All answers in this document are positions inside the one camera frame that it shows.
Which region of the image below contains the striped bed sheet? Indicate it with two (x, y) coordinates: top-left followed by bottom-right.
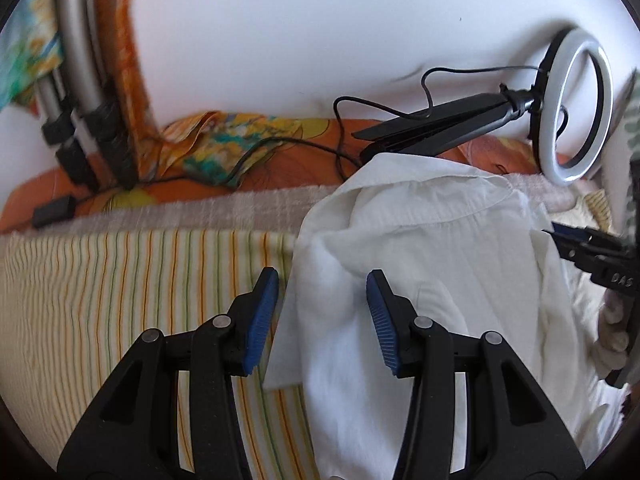
(0, 192), (618, 480)

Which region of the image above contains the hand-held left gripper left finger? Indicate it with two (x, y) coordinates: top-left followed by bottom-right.
(56, 266), (280, 480)

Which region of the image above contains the orange bedsheet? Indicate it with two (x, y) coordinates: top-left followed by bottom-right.
(0, 110), (546, 233)

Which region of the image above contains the green patterned white cushion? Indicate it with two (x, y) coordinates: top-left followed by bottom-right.
(620, 67), (640, 241)

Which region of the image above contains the white long-sleeved shirt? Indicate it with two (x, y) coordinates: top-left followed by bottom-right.
(262, 154), (631, 480)

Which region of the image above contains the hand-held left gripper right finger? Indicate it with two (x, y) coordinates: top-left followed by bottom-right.
(366, 269), (586, 480)

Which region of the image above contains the person's right hand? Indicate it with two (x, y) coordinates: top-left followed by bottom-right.
(595, 297), (632, 372)

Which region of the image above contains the orange floral blanket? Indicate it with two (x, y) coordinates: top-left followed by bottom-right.
(31, 65), (551, 228)

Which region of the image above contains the white ring light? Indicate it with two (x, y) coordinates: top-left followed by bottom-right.
(537, 27), (613, 187)

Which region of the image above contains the black ring light stand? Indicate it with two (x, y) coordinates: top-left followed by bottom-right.
(352, 87), (543, 166)

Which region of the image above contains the silver tripod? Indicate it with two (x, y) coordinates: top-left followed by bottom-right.
(35, 0), (141, 191)

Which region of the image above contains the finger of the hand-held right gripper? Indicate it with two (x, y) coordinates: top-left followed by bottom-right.
(551, 221), (628, 252)
(541, 230), (608, 277)

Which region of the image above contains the colourful patterned cloth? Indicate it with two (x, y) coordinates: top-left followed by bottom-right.
(0, 0), (321, 191)

